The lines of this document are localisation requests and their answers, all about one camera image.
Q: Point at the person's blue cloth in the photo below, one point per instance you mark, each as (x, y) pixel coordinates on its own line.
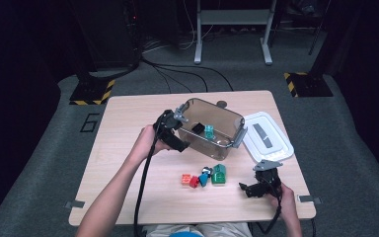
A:
(187, 234)

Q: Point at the dark round disc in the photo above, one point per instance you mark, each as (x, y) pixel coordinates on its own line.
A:
(222, 104)

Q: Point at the light teal toy block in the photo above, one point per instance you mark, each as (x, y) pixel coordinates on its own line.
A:
(209, 131)

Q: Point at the person's left hand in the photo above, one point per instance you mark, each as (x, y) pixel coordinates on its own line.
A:
(143, 144)

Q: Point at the person's light trousers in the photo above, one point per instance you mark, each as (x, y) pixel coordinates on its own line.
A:
(158, 230)

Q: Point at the grey tape piece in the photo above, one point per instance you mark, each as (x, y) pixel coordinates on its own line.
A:
(309, 198)
(75, 204)

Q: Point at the clear brown storage box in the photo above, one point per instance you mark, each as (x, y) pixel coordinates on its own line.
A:
(217, 113)

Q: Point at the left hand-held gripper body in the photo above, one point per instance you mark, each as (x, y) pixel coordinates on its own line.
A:
(166, 125)

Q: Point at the green house-shaped toy block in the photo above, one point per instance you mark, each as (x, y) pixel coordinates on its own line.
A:
(218, 177)

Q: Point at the black and white toy block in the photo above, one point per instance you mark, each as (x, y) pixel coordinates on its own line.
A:
(198, 127)

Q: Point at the person's right hand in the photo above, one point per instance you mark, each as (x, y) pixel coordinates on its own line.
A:
(289, 204)

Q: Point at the blue sloped toy block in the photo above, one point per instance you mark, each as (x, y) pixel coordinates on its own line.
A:
(203, 180)

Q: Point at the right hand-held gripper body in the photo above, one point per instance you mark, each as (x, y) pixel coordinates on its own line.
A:
(269, 179)

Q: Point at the white bin lid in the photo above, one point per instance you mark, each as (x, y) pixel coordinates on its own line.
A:
(269, 148)

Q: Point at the black stand post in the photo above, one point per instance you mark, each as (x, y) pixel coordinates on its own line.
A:
(329, 49)

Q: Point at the hazard-striped black base plate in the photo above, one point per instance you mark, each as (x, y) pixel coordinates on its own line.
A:
(89, 94)
(309, 85)

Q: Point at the white metal stand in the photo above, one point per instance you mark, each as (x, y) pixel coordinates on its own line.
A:
(233, 16)

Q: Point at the orange toy block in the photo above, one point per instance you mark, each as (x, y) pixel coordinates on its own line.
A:
(186, 179)

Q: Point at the dark equipment tower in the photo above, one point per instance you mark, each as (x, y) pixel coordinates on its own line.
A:
(112, 33)

